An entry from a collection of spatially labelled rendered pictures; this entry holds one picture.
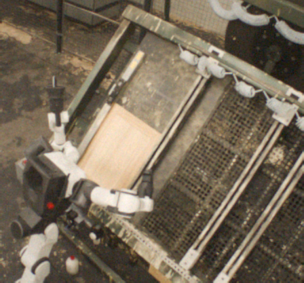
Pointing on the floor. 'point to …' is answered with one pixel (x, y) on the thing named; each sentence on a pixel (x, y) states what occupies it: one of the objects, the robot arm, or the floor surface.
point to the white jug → (72, 265)
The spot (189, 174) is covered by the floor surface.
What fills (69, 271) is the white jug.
